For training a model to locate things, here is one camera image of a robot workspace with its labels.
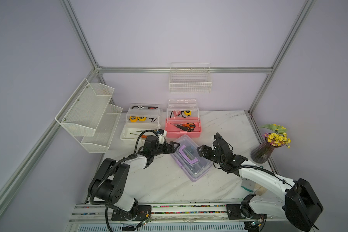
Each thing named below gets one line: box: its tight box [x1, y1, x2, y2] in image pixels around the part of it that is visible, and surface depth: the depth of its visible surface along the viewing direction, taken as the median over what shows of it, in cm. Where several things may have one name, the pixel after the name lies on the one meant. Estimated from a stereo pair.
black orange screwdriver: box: [170, 123, 195, 132], surface depth 110 cm
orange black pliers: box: [176, 122, 196, 131], surface depth 112 cm
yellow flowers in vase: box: [250, 123, 292, 164], surface depth 79 cm
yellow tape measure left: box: [129, 116, 138, 123], surface depth 106 cm
